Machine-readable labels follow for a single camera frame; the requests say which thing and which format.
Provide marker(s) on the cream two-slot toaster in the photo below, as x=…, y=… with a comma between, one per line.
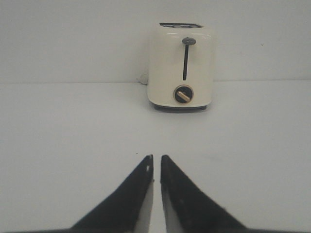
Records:
x=181, y=66

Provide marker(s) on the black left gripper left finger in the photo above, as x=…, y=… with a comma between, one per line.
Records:
x=128, y=208

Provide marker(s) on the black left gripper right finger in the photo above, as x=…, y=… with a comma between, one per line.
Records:
x=186, y=207

